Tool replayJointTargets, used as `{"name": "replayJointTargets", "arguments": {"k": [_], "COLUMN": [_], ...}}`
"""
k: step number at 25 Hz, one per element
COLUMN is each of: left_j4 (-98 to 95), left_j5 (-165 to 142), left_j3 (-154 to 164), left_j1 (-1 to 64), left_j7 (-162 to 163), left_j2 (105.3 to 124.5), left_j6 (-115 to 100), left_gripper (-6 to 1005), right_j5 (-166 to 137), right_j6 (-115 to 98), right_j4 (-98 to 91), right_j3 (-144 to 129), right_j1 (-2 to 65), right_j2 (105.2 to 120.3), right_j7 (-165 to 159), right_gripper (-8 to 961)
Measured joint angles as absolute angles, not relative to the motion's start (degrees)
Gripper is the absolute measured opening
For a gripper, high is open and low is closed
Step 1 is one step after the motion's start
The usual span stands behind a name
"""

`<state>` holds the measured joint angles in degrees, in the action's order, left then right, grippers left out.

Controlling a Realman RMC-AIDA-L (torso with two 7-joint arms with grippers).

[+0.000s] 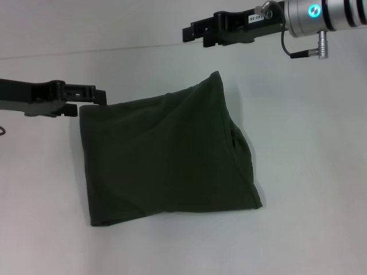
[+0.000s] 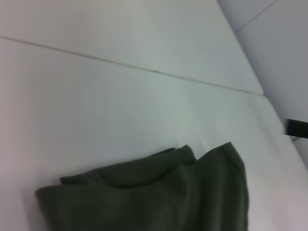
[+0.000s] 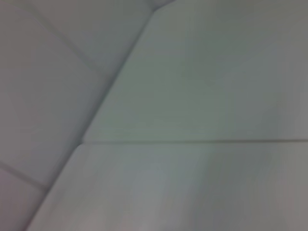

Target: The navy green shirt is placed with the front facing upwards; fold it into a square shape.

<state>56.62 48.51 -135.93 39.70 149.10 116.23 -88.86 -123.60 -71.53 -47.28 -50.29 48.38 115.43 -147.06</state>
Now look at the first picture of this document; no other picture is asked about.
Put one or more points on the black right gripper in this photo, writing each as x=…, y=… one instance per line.
x=252, y=24

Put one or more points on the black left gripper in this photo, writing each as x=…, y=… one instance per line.
x=31, y=97

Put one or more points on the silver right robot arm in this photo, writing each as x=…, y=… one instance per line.
x=327, y=15

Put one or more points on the dark green printed t-shirt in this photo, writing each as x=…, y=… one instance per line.
x=166, y=149

